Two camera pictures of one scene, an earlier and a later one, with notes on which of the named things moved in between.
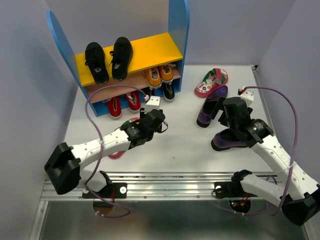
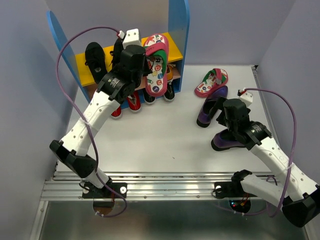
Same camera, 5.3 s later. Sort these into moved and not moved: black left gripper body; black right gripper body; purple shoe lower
Moved: black left gripper body
Not moved: purple shoe lower; black right gripper body
